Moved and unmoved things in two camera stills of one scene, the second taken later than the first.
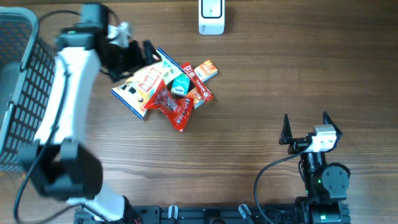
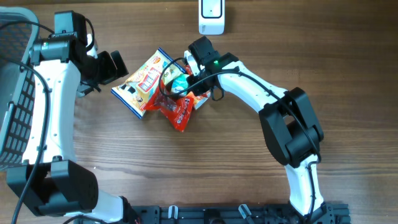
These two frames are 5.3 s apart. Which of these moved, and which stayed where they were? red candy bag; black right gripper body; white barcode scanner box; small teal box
Moved: black right gripper body
Stayed: red candy bag; small teal box; white barcode scanner box
